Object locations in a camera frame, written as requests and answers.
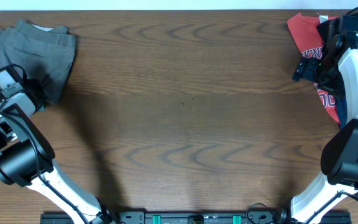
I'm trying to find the grey shorts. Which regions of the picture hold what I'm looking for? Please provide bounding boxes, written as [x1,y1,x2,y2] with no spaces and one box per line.
[0,20,76,104]

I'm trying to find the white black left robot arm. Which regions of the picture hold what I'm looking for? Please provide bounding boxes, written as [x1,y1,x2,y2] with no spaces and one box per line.
[0,79,119,223]

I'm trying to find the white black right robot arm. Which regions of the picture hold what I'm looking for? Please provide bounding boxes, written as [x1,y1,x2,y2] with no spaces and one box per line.
[280,12,358,223]

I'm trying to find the black garment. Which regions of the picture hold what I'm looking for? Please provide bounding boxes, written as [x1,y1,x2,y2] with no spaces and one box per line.
[316,16,339,43]

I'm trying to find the red printed t-shirt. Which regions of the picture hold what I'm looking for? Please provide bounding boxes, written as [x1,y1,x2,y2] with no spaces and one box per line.
[287,12,358,124]

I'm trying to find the navy blue garment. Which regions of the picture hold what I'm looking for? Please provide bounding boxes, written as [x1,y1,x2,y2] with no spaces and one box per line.
[334,96,347,129]

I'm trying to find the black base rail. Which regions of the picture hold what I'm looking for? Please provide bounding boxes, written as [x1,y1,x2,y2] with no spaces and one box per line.
[40,209,352,224]

